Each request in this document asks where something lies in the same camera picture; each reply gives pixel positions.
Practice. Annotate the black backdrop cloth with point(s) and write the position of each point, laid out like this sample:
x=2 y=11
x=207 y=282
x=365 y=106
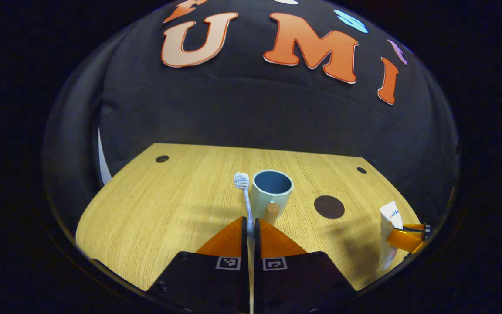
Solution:
x=251 y=113

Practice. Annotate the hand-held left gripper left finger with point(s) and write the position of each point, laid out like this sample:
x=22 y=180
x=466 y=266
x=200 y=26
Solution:
x=216 y=283

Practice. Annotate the white toothpaste tube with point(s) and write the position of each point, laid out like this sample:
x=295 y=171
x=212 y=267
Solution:
x=389 y=218

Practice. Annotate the dark brown round coaster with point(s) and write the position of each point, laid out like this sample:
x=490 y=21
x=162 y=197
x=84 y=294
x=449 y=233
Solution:
x=329 y=207

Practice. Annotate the white toothbrush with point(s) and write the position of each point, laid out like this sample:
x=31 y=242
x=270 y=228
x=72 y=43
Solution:
x=241 y=179

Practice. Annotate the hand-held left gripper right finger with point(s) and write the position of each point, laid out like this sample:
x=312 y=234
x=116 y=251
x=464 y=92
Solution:
x=286 y=283

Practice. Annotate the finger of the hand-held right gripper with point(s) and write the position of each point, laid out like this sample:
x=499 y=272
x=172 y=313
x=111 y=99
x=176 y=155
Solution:
x=405 y=240
x=416 y=228

